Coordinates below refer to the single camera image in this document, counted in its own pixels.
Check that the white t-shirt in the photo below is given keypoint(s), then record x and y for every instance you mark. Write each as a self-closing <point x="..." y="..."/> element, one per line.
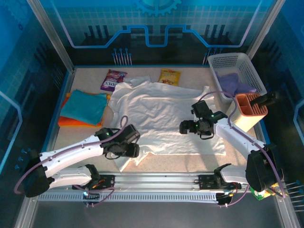
<point x="161" y="111"/>

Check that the yellow snack bag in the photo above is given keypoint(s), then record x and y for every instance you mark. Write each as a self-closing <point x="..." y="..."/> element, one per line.
<point x="169" y="77"/>

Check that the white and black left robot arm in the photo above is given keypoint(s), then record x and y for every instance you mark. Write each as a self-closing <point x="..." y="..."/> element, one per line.
<point x="71" y="152"/>

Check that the orange and white utensil holder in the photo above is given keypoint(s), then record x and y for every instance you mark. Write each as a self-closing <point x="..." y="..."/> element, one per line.
<point x="247" y="118"/>

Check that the orange folded t-shirt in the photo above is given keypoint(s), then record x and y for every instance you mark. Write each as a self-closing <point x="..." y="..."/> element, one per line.
<point x="71" y="122"/>

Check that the purple cloth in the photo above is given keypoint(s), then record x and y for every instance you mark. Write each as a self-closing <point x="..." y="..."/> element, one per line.
<point x="228" y="80"/>

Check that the teal folded t-shirt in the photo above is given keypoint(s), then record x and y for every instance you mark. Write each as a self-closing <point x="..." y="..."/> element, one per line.
<point x="82" y="105"/>

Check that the purple candy bag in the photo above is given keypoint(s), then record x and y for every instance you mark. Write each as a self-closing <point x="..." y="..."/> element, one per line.
<point x="111" y="79"/>

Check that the black utensil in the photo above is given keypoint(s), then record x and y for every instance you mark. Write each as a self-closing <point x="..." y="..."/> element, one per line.
<point x="268" y="98"/>

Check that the white perforated plastic basket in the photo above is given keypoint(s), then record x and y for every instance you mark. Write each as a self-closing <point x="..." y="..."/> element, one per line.
<point x="251" y="71"/>

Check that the green candy bag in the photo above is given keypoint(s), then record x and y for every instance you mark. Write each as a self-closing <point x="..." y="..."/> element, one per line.
<point x="261" y="194"/>

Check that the aluminium mounting rail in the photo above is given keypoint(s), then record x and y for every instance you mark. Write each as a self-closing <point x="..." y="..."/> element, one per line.
<point x="154" y="181"/>

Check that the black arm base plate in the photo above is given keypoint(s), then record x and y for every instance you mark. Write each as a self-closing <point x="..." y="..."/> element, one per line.
<point x="205" y="183"/>
<point x="108" y="182"/>

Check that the aluminium frame post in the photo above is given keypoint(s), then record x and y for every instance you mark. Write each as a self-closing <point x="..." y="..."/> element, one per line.
<point x="263" y="31"/>
<point x="51" y="35"/>

